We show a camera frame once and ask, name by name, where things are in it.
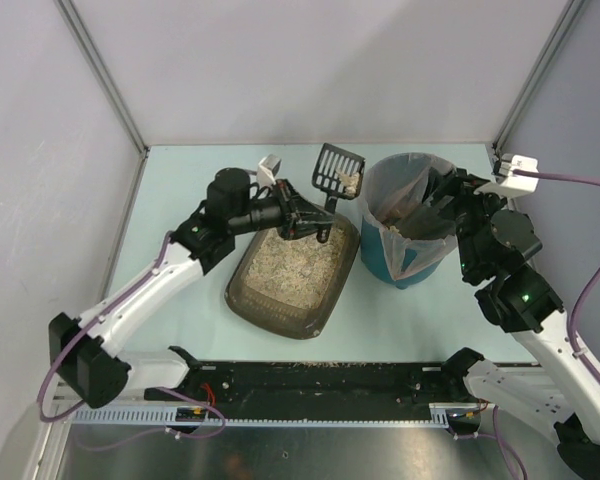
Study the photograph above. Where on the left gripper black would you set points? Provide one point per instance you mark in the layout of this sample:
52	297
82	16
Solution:
287	210

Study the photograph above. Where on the right aluminium frame post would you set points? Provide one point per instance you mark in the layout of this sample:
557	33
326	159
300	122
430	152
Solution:
555	42

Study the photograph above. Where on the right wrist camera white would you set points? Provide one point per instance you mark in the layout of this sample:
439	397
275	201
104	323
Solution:
509	181

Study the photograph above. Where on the left aluminium frame post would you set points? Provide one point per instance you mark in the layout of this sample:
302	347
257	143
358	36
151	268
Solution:
96	62

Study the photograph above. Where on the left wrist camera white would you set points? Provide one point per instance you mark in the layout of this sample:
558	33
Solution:
267	169

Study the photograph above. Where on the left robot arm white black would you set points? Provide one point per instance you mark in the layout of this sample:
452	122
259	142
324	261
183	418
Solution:
88	352

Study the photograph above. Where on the black litter scoop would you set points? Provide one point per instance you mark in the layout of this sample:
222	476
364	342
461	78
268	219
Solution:
324	178

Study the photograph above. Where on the aluminium frame post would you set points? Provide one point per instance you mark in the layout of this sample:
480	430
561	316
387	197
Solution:
555	42
96	62

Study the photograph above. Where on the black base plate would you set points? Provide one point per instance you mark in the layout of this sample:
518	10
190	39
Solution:
322	387

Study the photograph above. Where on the grey slotted cable duct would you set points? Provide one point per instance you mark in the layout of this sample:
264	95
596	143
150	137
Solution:
172	415

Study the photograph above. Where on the brown litter box tray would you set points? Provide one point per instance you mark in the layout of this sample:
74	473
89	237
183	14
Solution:
290	288

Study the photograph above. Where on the clear plastic bin liner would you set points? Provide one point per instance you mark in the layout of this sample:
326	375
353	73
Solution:
405	200

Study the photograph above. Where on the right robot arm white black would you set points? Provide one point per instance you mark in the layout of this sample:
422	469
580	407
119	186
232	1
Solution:
495	246

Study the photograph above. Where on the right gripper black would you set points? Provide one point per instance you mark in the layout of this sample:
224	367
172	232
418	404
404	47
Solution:
460	201

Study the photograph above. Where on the blue trash bin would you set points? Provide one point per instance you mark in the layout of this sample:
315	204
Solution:
380	250

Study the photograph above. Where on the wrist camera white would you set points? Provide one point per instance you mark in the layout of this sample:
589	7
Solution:
509	181
267	169

